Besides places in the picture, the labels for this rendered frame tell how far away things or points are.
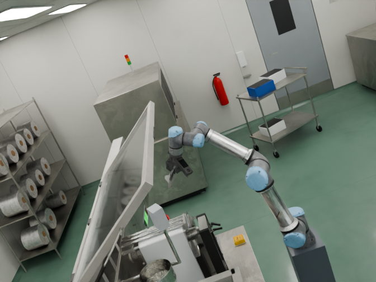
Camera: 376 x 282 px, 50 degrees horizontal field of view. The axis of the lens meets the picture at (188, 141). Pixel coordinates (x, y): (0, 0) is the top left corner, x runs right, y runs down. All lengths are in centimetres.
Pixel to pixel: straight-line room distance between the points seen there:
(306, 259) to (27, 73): 552
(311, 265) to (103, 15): 512
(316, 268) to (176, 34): 480
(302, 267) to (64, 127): 528
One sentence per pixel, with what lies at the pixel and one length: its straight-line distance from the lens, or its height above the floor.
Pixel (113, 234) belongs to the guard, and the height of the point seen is 185.
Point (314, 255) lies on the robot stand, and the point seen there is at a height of 85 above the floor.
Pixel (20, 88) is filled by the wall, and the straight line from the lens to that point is 708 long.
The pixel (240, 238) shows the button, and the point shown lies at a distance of 272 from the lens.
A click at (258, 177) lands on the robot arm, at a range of 211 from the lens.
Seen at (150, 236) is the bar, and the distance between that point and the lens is 209.
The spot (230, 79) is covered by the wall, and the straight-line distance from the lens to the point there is 680.
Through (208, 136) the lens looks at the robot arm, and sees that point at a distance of 223.
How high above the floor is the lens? 249
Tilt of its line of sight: 20 degrees down
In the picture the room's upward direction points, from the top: 22 degrees counter-clockwise
